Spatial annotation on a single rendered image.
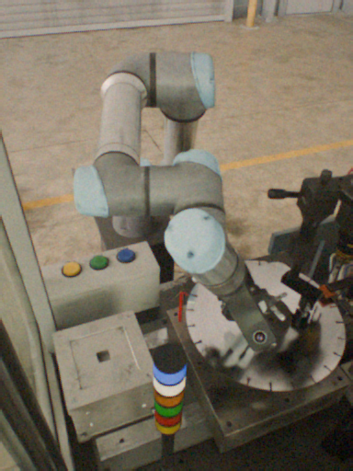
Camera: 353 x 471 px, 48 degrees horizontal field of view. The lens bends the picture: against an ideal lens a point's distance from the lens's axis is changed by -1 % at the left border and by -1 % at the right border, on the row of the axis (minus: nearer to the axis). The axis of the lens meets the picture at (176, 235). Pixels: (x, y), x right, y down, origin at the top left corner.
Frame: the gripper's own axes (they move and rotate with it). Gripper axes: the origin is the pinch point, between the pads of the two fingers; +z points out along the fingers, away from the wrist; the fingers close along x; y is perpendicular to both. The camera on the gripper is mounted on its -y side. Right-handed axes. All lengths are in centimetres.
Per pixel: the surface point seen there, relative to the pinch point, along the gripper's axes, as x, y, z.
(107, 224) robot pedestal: 33, 60, 23
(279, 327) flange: -2.8, -2.8, 4.1
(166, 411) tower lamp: 16.3, -13.1, -19.8
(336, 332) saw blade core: -12.4, -7.2, 9.8
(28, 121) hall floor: 112, 293, 118
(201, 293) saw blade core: 8.6, 10.9, 1.8
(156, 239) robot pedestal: 20, 48, 27
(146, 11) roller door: -41, 568, 244
